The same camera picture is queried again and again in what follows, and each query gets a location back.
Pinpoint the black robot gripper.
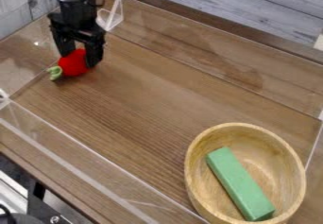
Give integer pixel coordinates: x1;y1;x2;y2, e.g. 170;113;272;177
47;0;103;68

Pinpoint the green rectangular block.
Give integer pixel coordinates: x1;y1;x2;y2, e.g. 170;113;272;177
205;147;274;222

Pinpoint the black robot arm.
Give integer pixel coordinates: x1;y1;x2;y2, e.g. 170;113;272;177
47;0;103;68

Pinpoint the black cable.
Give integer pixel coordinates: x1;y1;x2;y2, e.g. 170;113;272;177
0;203;17;224

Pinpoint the clear acrylic tray wall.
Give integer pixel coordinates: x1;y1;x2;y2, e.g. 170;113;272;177
0;0;323;224

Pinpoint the wooden bowl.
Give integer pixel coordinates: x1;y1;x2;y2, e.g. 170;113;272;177
184;123;306;224

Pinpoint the black metal bracket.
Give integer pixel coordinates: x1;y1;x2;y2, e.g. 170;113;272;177
26;181;73;224

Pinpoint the red plush strawberry toy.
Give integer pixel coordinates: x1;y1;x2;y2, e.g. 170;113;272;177
46;48;87;80

